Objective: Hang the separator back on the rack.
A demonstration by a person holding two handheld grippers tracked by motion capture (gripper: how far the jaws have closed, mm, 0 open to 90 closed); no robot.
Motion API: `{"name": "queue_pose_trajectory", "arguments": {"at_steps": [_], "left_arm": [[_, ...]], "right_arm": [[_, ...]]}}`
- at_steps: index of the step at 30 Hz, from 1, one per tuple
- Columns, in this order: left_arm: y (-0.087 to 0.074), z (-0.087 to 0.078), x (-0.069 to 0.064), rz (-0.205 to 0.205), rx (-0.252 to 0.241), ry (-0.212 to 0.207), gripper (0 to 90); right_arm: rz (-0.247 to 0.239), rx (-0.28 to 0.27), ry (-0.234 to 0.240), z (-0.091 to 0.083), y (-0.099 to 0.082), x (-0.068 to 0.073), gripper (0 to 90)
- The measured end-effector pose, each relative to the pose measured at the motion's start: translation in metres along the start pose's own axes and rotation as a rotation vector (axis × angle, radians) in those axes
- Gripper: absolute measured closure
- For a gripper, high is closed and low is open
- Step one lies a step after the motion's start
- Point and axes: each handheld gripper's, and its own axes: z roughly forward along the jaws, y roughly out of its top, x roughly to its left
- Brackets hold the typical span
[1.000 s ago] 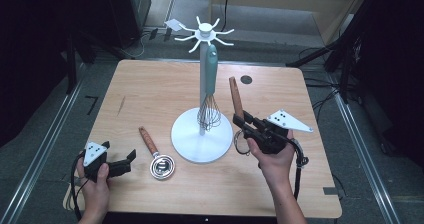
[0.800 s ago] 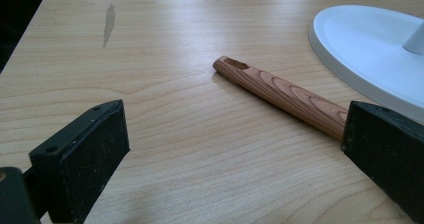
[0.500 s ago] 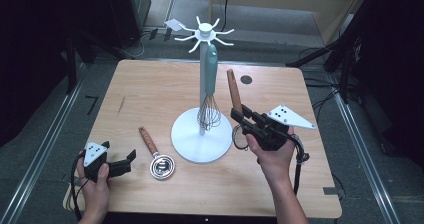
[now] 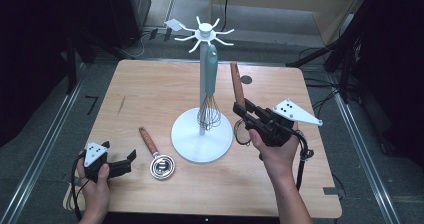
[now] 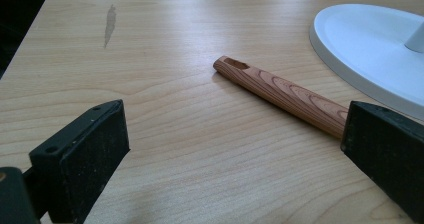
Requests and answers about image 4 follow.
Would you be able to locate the wood handled round steel spoon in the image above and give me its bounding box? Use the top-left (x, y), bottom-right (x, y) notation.
top-left (138, 126), bottom-right (176, 180)

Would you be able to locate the white utensil rack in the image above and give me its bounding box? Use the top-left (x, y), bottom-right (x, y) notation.
top-left (170, 15), bottom-right (235, 164)

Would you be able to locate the person's left hand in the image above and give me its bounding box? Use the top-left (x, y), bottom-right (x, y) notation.
top-left (76, 157), bottom-right (112, 219)

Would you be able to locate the white tag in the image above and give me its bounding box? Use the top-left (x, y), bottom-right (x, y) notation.
top-left (164, 18), bottom-right (183, 32)

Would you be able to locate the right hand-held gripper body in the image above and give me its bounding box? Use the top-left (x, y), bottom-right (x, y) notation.
top-left (245, 98), bottom-right (324, 149)

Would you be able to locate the black tripod stand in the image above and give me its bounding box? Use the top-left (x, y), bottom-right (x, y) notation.
top-left (285, 0), bottom-right (391, 105)

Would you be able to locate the black floor cable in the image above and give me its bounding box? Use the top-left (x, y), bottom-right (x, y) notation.
top-left (298, 46), bottom-right (351, 118)

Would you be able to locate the dark curtain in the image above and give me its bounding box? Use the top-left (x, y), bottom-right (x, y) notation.
top-left (0, 0), bottom-right (73, 147)

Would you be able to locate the dark glass front cabinet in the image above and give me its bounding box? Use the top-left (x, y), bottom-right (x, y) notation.
top-left (104, 0), bottom-right (152, 49)

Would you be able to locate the teal handled wire whisk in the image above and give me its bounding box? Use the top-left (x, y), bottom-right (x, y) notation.
top-left (196, 43), bottom-right (223, 132)

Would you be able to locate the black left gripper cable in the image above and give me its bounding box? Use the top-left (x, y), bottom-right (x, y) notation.
top-left (70, 152), bottom-right (88, 222)

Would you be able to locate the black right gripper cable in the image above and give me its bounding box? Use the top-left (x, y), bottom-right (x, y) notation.
top-left (293, 128), bottom-right (315, 192)

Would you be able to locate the black metal stand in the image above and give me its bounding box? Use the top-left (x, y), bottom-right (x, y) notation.
top-left (64, 32), bottom-right (80, 96)

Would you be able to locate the person's right hand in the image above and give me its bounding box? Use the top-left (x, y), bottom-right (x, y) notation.
top-left (248, 121), bottom-right (301, 182)

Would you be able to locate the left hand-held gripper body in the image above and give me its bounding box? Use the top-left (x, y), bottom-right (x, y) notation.
top-left (82, 140), bottom-right (111, 184)

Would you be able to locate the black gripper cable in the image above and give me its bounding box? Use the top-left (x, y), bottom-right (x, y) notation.
top-left (293, 128), bottom-right (315, 192)
top-left (70, 152), bottom-right (88, 222)

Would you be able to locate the metal floor rail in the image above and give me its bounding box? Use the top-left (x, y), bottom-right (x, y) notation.
top-left (333, 92), bottom-right (403, 224)
top-left (0, 78), bottom-right (85, 224)

